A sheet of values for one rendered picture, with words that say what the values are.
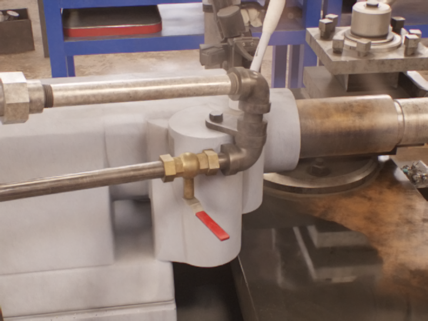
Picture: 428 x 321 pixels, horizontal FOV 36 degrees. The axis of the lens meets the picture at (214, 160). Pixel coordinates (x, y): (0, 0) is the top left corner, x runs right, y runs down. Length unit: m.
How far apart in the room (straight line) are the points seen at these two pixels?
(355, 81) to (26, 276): 0.59
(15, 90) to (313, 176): 0.60
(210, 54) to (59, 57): 1.16
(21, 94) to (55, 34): 2.05
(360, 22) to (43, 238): 0.59
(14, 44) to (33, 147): 3.89
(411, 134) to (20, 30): 3.91
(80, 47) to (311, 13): 0.92
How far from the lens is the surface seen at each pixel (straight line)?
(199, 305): 1.16
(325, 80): 1.15
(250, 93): 0.70
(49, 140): 0.80
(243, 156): 0.72
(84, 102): 0.63
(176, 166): 0.70
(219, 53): 1.63
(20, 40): 4.67
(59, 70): 2.69
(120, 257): 0.84
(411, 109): 0.94
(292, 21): 2.85
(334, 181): 1.08
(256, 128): 0.71
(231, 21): 1.65
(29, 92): 0.61
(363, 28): 1.10
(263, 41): 0.80
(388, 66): 1.07
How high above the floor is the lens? 1.48
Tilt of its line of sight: 28 degrees down
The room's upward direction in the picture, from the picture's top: straight up
